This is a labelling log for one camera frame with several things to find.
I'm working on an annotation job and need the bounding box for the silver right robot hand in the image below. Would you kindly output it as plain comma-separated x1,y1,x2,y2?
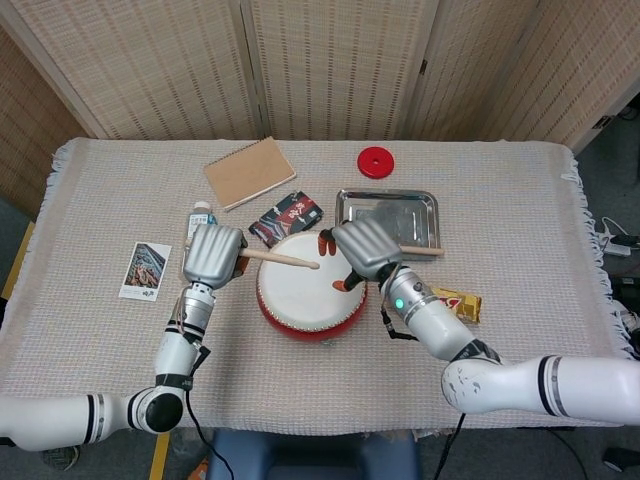
317,217,405,292

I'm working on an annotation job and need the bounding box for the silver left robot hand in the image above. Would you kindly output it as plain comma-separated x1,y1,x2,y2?
182,223,249,290

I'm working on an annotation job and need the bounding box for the red drum white skin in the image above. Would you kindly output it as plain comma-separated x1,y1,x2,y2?
255,230,370,346

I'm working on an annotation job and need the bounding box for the plastic drink bottle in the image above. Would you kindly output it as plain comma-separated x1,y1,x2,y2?
185,200,217,241

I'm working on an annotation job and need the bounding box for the stainless steel tray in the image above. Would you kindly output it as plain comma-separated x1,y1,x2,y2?
334,188,442,261

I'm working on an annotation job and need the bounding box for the printed photo card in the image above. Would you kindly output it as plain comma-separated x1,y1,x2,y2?
118,241,173,302

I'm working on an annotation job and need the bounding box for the red round plastic disc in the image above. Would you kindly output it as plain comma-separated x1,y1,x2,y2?
356,146,396,179

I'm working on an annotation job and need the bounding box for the black red snack pouch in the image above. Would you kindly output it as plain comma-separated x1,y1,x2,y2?
248,189,325,250

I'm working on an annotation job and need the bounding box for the kraft spiral notebook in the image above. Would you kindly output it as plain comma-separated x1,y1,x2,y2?
202,135,297,213

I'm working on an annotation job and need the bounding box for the gold foil snack packet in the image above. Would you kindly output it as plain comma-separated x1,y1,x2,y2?
429,285,484,326

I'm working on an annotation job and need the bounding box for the beige woven tablecloth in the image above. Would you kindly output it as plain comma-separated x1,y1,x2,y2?
0,135,632,432

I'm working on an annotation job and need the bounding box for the woven folding screen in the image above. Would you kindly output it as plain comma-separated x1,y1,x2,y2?
0,0,640,221

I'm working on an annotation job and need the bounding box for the blue chair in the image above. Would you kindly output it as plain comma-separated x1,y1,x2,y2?
207,428,421,480

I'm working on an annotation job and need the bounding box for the white power strip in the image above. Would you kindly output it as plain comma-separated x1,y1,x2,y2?
602,234,634,257

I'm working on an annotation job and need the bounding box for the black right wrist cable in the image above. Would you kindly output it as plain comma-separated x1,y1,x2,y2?
380,307,419,342

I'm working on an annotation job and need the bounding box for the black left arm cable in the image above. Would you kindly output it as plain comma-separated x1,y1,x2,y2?
185,390,234,480

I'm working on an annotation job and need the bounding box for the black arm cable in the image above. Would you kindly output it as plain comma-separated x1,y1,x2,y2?
432,412,467,480
185,390,234,480

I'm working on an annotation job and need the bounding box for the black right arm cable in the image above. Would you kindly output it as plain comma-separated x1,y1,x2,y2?
432,412,467,480

